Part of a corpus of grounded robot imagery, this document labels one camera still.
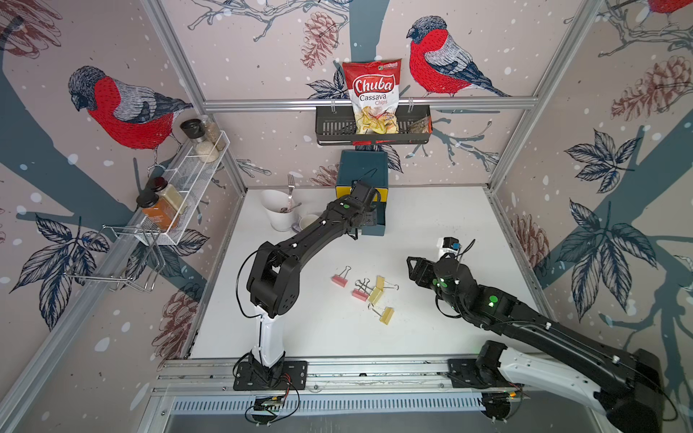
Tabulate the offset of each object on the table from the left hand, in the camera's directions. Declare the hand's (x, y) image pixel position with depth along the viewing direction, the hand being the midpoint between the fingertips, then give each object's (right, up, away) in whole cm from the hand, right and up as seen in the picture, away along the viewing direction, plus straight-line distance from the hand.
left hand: (369, 209), depth 91 cm
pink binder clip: (-2, -28, -1) cm, 28 cm away
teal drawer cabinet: (+1, +16, +6) cm, 17 cm away
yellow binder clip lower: (+5, -34, -8) cm, 35 cm away
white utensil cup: (-35, +1, +15) cm, 38 cm away
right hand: (+12, -15, -15) cm, 24 cm away
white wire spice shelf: (-56, +10, -10) cm, 58 cm away
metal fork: (-30, +11, +12) cm, 35 cm away
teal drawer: (+3, -7, +3) cm, 9 cm away
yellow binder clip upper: (+4, -27, -2) cm, 27 cm away
